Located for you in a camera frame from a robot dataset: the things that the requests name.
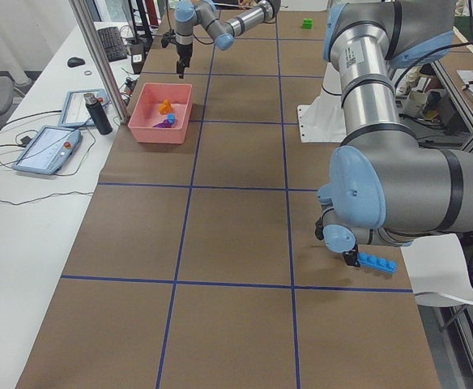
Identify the black keyboard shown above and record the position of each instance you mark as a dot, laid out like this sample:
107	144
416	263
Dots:
112	43

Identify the aluminium frame post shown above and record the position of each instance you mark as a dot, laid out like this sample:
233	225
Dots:
95	48

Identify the near teach pendant tablet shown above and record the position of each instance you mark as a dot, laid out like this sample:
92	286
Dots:
48	151

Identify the green toy block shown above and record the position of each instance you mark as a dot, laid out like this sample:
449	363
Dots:
307	23

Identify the teach pendant tablet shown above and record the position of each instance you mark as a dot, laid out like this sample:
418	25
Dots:
74	111
48	151

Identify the pink plastic box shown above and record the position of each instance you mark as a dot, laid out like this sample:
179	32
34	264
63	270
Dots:
146	113

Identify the black computer mouse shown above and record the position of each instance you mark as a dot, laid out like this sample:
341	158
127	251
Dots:
74	62

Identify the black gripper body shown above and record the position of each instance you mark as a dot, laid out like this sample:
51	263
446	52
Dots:
184	52

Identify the orange toy block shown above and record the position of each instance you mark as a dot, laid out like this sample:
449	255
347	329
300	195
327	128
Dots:
165	107

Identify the purple toy block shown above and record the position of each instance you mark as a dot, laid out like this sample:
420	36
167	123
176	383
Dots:
165	124

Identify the white metal mount base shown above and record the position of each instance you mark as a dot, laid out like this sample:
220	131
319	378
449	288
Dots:
323	120

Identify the far teach pendant tablet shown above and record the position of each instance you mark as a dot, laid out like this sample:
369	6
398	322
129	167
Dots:
74	111

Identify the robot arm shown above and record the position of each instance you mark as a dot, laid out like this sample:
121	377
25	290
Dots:
384	188
189	14

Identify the long blue toy block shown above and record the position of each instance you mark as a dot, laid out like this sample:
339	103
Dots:
377	263

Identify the black water bottle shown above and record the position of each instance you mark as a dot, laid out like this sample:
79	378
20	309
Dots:
97	113

